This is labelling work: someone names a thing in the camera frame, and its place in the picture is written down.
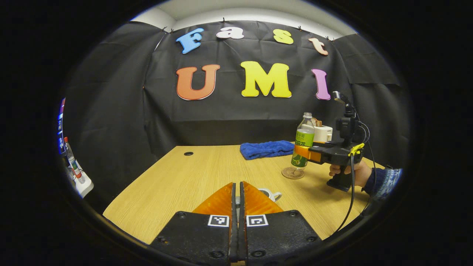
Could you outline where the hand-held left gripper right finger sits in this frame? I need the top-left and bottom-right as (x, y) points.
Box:
(239, 181), (323, 265)

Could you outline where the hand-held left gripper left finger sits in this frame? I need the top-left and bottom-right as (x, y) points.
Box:
(149, 182), (239, 264)

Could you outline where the green label water bottle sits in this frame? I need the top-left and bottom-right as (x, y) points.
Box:
(290, 112), (316, 170)

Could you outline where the round brown coaster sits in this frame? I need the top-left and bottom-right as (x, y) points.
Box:
(281, 167), (306, 180)

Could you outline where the white teacup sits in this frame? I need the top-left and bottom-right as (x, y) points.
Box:
(258, 187), (283, 203)

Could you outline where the red cap clear bottle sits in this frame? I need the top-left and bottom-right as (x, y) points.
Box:
(63, 136), (86, 184)

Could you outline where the white toaster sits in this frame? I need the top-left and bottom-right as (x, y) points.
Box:
(311, 124), (333, 144)

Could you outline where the blue towel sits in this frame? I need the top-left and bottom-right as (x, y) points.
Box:
(239, 140), (295, 161)

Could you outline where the white stand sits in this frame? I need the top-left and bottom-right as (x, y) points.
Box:
(67, 166), (94, 198)

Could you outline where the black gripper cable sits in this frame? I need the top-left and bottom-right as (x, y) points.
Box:
(334, 121), (378, 234)

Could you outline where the colourful wall screen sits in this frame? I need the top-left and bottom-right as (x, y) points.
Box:
(57, 98), (67, 155)

